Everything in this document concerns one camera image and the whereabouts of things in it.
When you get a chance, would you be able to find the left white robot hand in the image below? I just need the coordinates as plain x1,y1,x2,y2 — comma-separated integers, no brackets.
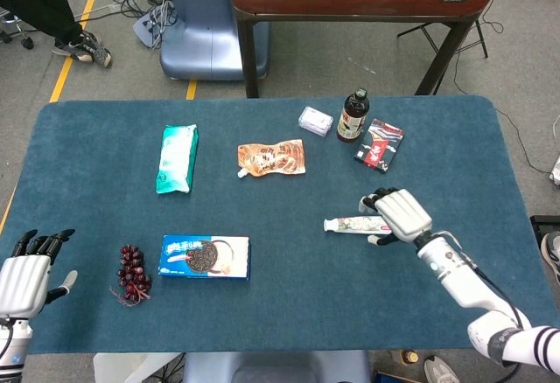
0,228,79,318

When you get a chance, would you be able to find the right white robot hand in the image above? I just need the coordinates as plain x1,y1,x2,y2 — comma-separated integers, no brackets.
359,187,434,247

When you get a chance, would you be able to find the small white printed tube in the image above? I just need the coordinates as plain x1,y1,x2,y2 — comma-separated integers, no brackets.
332,215,393,235

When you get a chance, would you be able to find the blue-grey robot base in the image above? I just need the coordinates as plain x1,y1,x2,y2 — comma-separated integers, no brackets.
159,0,271,82

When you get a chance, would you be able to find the blue own robot base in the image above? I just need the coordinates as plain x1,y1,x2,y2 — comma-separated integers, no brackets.
182,350,373,383

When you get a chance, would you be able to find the dark red-white card box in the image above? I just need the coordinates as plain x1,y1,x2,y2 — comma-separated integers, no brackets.
353,117,405,175

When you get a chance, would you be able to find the dark glass sauce bottle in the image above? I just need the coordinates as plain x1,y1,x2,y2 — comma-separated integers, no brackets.
336,87,371,144

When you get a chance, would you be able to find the dark red grape bunch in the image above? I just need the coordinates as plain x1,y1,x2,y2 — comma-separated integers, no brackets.
108,244,153,308

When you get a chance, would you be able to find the clear plastic card case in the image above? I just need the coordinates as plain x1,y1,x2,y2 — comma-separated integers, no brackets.
297,106,334,138

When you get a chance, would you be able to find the black floor box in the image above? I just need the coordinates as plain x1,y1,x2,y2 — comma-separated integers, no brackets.
529,214,560,244

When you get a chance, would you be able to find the orange spout pouch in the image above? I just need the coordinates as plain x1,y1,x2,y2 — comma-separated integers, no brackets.
236,138,307,179

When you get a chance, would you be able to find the blue felt table mat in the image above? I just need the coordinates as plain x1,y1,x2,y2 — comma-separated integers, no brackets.
0,95,550,355

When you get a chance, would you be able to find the grey sneaker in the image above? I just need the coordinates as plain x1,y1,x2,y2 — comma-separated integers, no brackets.
423,354,460,383

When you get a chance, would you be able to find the black tripod stand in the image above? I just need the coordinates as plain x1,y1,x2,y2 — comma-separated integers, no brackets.
396,18,489,59

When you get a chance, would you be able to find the blue Oreo cookie box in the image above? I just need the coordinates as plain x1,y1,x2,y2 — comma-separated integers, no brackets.
157,234,252,282

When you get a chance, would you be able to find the green wet wipes pack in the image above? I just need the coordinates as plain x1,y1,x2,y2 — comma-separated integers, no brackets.
155,123,200,195

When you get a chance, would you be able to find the brown wooden game table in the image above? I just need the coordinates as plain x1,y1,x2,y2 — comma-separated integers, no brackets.
230,0,495,99

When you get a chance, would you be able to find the black swivel stool base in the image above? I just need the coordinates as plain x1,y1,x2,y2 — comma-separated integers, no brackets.
0,10,35,51

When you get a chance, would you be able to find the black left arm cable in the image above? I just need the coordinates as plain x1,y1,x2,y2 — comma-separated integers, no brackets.
0,317,15,360

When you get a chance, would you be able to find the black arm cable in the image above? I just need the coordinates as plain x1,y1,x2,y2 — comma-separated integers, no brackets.
437,230,526,331
0,317,15,360

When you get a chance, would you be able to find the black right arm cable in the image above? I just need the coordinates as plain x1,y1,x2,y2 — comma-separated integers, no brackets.
437,230,526,331

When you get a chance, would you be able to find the thin black floor cable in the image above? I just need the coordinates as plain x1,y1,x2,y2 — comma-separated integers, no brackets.
452,6,560,175

